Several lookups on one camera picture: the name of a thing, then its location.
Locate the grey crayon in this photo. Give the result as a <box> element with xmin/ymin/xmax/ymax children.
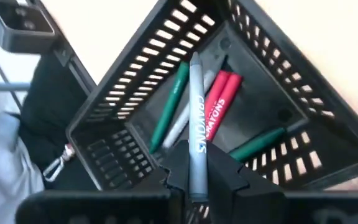
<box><xmin>187</xmin><ymin>51</ymin><xmax>210</xmax><ymax>202</ymax></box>
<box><xmin>162</xmin><ymin>67</ymin><xmax>219</xmax><ymax>149</ymax></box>

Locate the grey metal rod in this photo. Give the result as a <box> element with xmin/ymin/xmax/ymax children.
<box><xmin>0</xmin><ymin>77</ymin><xmax>32</xmax><ymax>94</ymax></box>

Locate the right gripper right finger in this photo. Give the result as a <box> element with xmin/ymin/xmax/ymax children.
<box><xmin>206</xmin><ymin>142</ymin><xmax>284</xmax><ymax>224</ymax></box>

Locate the black plastic slotted bin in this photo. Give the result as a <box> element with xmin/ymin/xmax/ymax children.
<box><xmin>65</xmin><ymin>0</ymin><xmax>358</xmax><ymax>190</ymax></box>

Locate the metal carabiner clip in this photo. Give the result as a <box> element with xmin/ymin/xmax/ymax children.
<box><xmin>42</xmin><ymin>142</ymin><xmax>76</xmax><ymax>183</ymax></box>

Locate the black metal table frame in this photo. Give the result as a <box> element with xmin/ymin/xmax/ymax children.
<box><xmin>26</xmin><ymin>0</ymin><xmax>98</xmax><ymax>97</ymax></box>

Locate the black square mounting bracket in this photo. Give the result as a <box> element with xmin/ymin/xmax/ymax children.
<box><xmin>0</xmin><ymin>0</ymin><xmax>57</xmax><ymax>54</ymax></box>

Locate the red crayon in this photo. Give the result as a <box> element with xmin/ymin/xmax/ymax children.
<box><xmin>206</xmin><ymin>72</ymin><xmax>244</xmax><ymax>142</ymax></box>
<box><xmin>204</xmin><ymin>69</ymin><xmax>231</xmax><ymax>119</ymax></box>

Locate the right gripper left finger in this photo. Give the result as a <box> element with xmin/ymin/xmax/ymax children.
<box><xmin>140</xmin><ymin>139</ymin><xmax>191</xmax><ymax>203</ymax></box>

